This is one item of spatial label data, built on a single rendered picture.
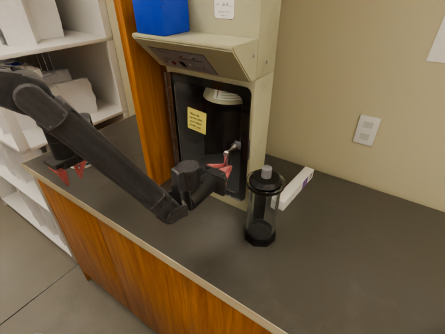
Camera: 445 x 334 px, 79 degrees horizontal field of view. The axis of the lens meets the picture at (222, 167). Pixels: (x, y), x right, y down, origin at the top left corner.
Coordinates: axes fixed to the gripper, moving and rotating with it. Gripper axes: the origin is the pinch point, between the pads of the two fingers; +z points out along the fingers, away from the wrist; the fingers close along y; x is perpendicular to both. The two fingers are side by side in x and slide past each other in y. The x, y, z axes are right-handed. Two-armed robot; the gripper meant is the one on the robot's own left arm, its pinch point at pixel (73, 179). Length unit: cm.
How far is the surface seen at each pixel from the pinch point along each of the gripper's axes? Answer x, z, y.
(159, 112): -8.9, -13.7, 31.9
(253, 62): -46, -37, 30
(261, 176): -54, -9, 25
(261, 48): -46, -39, 34
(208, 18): -31, -45, 32
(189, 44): -33, -41, 21
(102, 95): 94, 14, 75
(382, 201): -86, 15, 66
